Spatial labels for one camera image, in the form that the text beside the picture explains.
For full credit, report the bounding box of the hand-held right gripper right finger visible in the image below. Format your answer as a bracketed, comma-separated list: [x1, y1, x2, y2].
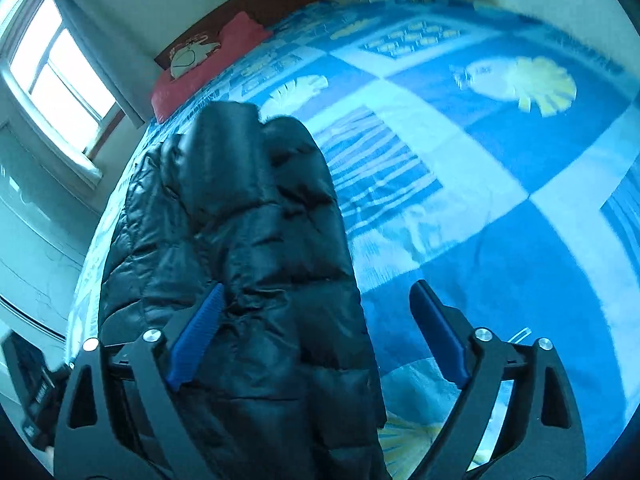
[407, 280, 587, 480]

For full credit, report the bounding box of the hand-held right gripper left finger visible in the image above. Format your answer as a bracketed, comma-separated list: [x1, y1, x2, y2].
[52, 282, 226, 480]

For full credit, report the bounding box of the black puffer jacket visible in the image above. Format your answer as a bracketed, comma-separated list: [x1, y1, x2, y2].
[97, 100, 391, 480]

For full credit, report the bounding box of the blue patterned bed sheet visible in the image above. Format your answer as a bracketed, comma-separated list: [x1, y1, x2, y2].
[65, 0, 640, 476]

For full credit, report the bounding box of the window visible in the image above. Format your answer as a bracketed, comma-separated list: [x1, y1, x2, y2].
[0, 0, 126, 161]

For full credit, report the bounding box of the red pillow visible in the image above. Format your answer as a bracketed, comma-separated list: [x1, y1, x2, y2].
[150, 11, 273, 124]

